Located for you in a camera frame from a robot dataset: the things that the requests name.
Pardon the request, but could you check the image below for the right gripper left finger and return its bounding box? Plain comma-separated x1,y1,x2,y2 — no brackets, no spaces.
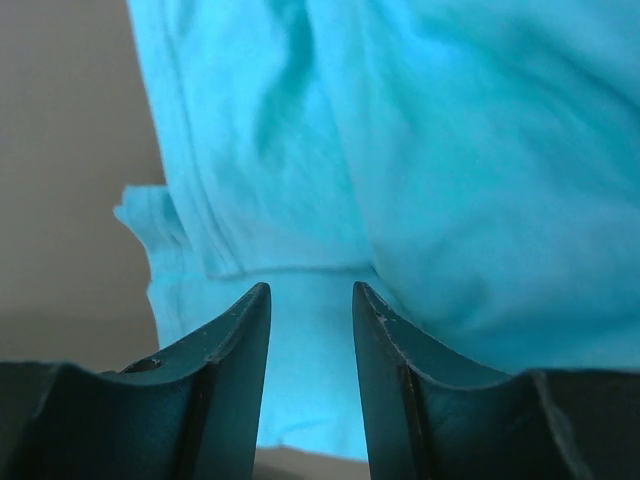
1,283,271,479

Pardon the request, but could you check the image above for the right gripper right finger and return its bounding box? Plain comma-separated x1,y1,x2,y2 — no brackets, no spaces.
352,282,639,479

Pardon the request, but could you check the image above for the cyan t shirt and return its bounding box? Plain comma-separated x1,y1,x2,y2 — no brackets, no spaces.
115,1,639,460

